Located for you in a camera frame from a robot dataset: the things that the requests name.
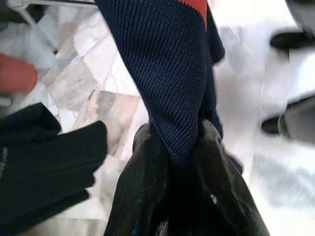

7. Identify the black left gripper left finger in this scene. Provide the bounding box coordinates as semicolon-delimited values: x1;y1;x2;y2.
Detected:
105;122;178;236

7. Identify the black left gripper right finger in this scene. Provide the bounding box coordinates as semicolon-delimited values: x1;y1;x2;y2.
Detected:
172;118;270;236

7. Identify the navy shirt red stripe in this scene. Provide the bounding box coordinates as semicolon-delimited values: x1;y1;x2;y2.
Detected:
94;0;243;173

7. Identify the black shirt green logo print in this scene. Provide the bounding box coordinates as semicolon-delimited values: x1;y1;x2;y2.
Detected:
0;102;109;236

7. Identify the orange waste bin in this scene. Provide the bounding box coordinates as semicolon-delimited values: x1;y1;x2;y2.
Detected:
0;51;38;93

